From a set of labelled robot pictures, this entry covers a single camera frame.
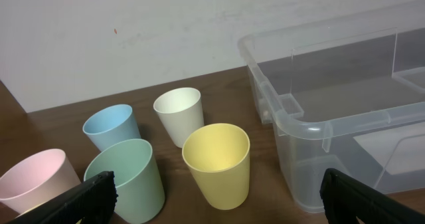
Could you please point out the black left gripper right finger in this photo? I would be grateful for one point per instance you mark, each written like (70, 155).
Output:
(347, 200)

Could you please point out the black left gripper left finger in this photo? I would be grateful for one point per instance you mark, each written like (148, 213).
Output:
(92, 201)

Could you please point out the pink plastic cup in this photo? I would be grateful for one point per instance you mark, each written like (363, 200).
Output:
(37, 179)

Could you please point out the clear plastic storage bin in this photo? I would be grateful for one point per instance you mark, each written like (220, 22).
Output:
(344, 93)

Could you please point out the cream plastic cup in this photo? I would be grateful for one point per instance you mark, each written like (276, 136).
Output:
(181, 113)

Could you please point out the blue plastic cup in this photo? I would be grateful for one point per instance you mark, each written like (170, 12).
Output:
(111, 125)

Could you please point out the green plastic cup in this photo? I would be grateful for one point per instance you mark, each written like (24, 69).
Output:
(137, 180)

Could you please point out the yellow plastic cup near bin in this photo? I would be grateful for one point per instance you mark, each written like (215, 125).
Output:
(218, 157)

